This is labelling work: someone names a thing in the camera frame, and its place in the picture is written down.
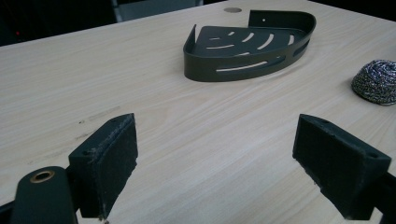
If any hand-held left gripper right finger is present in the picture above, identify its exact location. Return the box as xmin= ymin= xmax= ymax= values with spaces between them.
xmin=291 ymin=113 xmax=392 ymax=221

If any steel wool scouring ball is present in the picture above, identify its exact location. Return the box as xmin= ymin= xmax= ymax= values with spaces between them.
xmin=351 ymin=59 xmax=396 ymax=106

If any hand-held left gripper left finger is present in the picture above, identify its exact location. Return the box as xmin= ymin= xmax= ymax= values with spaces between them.
xmin=67 ymin=112 xmax=139 ymax=220

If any black metal corner shelf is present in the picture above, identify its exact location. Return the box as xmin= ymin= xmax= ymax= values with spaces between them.
xmin=182 ymin=9 xmax=318 ymax=83

